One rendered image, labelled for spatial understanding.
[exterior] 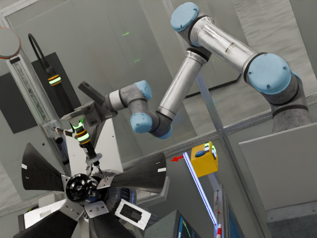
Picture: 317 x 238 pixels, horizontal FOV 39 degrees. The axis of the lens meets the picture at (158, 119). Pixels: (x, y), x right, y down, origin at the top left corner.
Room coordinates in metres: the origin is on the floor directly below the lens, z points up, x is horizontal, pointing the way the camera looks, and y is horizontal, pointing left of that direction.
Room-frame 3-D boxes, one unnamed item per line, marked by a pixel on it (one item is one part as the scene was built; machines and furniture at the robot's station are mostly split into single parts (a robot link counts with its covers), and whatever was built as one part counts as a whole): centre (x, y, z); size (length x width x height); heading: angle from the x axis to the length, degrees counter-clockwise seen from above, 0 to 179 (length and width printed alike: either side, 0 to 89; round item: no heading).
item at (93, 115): (1.70, 0.19, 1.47); 0.12 x 0.08 x 0.09; 77
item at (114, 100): (1.68, 0.11, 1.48); 0.08 x 0.05 x 0.08; 167
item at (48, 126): (2.30, 0.53, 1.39); 0.10 x 0.07 x 0.08; 22
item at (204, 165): (1.92, -0.12, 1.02); 0.16 x 0.10 x 0.11; 167
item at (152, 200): (2.28, 0.28, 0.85); 0.36 x 0.24 x 0.03; 77
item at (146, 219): (1.74, 0.25, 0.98); 0.20 x 0.16 x 0.20; 167
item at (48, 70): (1.72, 0.30, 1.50); 0.04 x 0.04 x 0.46
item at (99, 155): (1.73, 0.31, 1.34); 0.09 x 0.07 x 0.10; 21
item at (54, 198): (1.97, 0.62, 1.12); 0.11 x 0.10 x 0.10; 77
